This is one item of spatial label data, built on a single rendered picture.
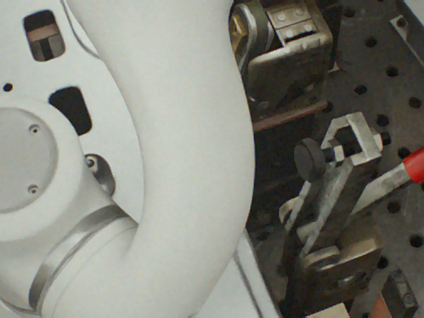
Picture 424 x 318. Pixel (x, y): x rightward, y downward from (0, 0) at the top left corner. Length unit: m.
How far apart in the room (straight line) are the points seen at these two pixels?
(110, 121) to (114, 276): 0.41
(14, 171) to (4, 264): 0.06
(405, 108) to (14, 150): 0.81
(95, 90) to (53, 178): 0.42
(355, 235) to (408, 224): 0.39
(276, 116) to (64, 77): 0.20
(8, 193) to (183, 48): 0.12
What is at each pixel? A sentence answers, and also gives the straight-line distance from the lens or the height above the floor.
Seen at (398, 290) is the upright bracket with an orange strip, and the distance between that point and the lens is 0.67.
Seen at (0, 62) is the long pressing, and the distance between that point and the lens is 0.98.
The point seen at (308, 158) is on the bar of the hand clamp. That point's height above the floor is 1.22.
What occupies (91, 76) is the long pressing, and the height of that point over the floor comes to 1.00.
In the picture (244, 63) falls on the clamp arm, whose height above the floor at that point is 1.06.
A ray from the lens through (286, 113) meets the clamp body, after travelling 0.99.
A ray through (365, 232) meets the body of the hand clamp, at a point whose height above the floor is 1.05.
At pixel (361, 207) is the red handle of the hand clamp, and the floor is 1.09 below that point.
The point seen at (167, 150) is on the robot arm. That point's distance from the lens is 0.50.
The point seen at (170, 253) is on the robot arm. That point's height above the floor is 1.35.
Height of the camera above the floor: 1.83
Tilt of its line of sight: 65 degrees down
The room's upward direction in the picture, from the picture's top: 3 degrees counter-clockwise
